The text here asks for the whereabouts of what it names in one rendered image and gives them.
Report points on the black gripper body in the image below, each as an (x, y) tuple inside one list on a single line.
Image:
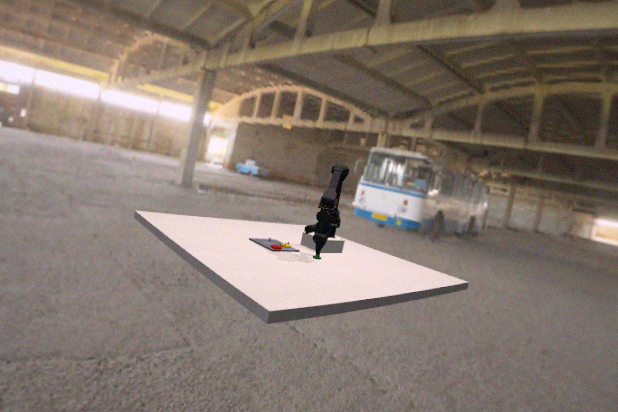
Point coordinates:
[(323, 232)]

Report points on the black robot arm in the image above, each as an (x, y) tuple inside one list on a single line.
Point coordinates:
[(330, 200)]

